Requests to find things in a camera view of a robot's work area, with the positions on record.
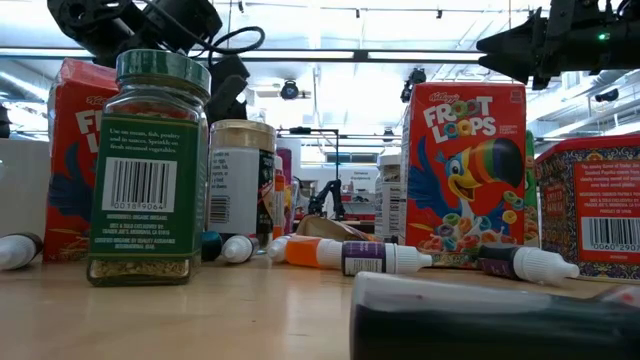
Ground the red label dropper bottle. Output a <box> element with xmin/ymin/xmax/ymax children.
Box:
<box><xmin>221</xmin><ymin>234</ymin><xmax>260</xmax><ymax>265</ymax></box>

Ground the blue tube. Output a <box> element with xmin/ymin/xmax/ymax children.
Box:
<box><xmin>201</xmin><ymin>230</ymin><xmax>225</xmax><ymax>262</ymax></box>

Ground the dark bottle red cap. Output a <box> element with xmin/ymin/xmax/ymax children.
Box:
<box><xmin>349</xmin><ymin>272</ymin><xmax>640</xmax><ymax>360</ymax></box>

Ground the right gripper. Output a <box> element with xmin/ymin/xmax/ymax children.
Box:
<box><xmin>475</xmin><ymin>0</ymin><xmax>640</xmax><ymax>91</ymax></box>

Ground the oregano glass jar green lid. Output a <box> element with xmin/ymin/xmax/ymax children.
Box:
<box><xmin>86</xmin><ymin>48</ymin><xmax>213</xmax><ymax>288</ymax></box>

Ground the dark purple dropper bottle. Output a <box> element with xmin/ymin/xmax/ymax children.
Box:
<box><xmin>477</xmin><ymin>244</ymin><xmax>581</xmax><ymax>287</ymax></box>

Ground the tan paper packet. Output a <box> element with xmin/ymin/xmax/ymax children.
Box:
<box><xmin>294</xmin><ymin>214</ymin><xmax>379</xmax><ymax>243</ymax></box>

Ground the pink cereal box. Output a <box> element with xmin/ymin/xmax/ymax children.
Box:
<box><xmin>276</xmin><ymin>147</ymin><xmax>295</xmax><ymax>234</ymax></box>

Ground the white spice jar tan lid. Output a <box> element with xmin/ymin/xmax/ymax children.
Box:
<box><xmin>207</xmin><ymin>118</ymin><xmax>278</xmax><ymax>249</ymax></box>

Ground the black metal frame stand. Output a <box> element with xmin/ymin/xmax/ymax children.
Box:
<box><xmin>276</xmin><ymin>126</ymin><xmax>341</xmax><ymax>221</ymax></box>

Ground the purple label dropper bottle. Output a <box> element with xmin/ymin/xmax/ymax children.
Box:
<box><xmin>341</xmin><ymin>240</ymin><xmax>434</xmax><ymax>277</ymax></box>

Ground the red smoked paprika tin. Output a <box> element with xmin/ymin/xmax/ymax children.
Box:
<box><xmin>534</xmin><ymin>133</ymin><xmax>640</xmax><ymax>281</ymax></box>

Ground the red Froot Loops cereal box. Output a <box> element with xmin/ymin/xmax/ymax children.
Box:
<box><xmin>43</xmin><ymin>58</ymin><xmax>121</xmax><ymax>264</ymax></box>
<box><xmin>403</xmin><ymin>81</ymin><xmax>528</xmax><ymax>269</ymax></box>

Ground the orange dropper bottle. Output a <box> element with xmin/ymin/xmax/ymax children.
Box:
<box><xmin>284</xmin><ymin>235</ymin><xmax>344</xmax><ymax>270</ymax></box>

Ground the green cereal box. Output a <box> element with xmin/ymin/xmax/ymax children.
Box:
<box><xmin>523</xmin><ymin>130</ymin><xmax>540</xmax><ymax>247</ymax></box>

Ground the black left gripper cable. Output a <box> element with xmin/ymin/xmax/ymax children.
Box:
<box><xmin>187</xmin><ymin>25</ymin><xmax>267</xmax><ymax>57</ymax></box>

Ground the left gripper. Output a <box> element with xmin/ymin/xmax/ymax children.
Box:
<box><xmin>142</xmin><ymin>0</ymin><xmax>251</xmax><ymax>125</ymax></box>

